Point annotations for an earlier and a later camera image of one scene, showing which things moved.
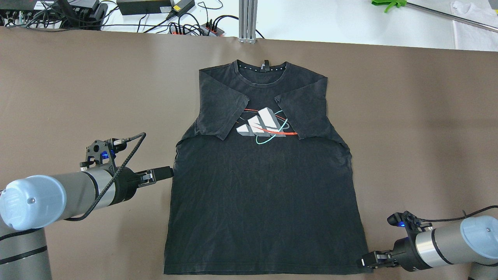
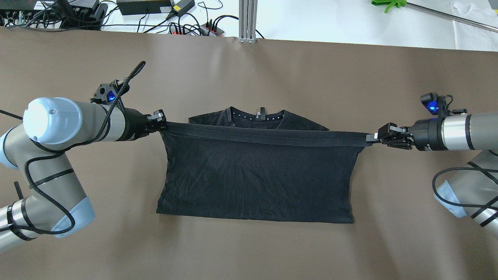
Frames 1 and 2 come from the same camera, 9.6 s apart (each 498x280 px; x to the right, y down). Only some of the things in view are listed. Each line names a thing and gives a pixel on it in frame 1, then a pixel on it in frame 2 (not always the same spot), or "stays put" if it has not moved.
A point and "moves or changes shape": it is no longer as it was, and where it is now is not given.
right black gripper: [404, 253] -> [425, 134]
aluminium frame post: [248, 21] stays put
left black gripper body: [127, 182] -> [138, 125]
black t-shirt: [264, 185] moves or changes shape
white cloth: [468, 37] stays put
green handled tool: [390, 3] stays put
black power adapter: [137, 7] stays put
